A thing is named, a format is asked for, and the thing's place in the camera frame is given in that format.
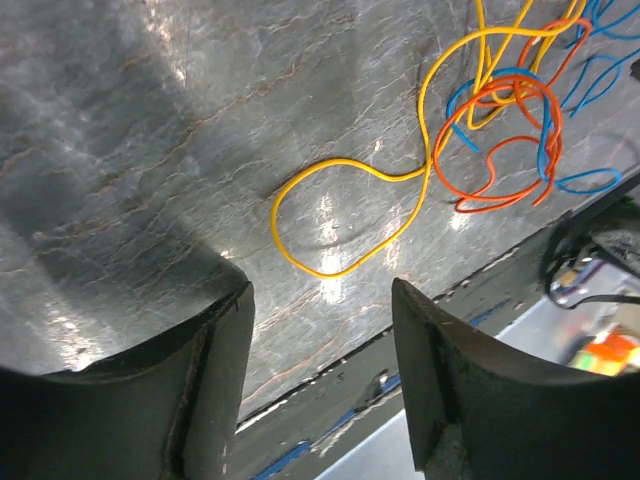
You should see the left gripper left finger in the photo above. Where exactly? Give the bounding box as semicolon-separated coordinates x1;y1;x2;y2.
1;284;255;479

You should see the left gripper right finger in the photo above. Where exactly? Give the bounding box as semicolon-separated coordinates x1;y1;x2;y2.
391;279;639;479

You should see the orange thin cable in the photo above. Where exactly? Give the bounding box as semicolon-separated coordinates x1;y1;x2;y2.
432;17;593;214

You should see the blue thin cable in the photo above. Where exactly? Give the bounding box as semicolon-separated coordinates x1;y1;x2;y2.
444;0;640;196

